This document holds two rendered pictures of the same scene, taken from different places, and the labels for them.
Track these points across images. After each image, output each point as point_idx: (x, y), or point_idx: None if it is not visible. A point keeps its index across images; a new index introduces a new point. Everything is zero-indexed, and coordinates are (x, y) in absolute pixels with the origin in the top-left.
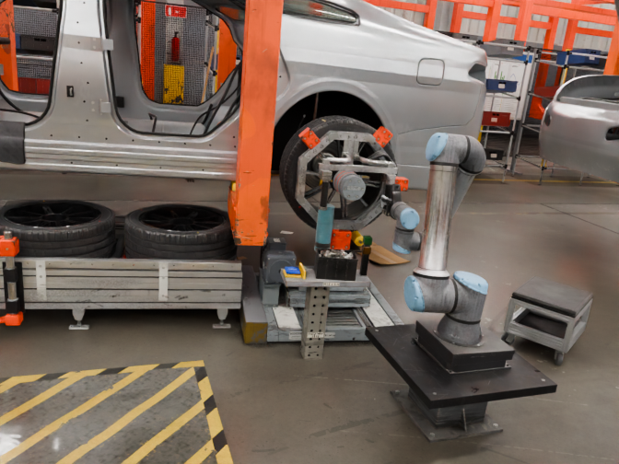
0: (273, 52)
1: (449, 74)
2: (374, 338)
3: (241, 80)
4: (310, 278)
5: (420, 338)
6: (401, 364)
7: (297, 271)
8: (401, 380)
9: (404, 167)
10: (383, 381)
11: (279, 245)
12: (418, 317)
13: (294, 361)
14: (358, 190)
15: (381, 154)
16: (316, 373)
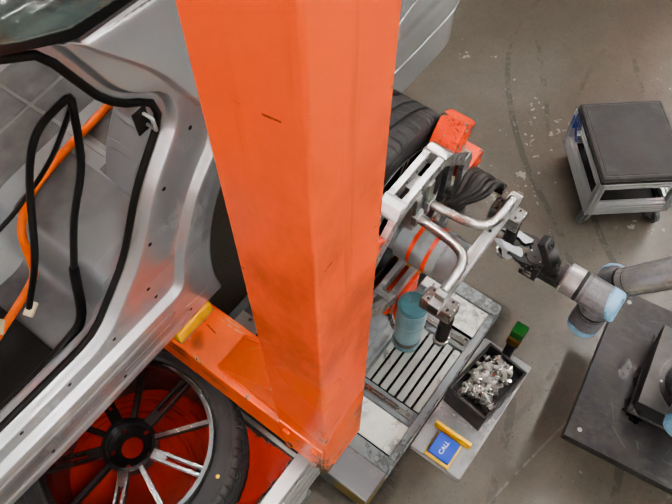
0: (366, 277)
1: None
2: (593, 450)
3: (261, 325)
4: (472, 436)
5: (647, 415)
6: (669, 484)
7: (454, 448)
8: (567, 407)
9: (400, 70)
10: (556, 427)
11: None
12: None
13: (447, 486)
14: None
15: (491, 189)
16: (490, 485)
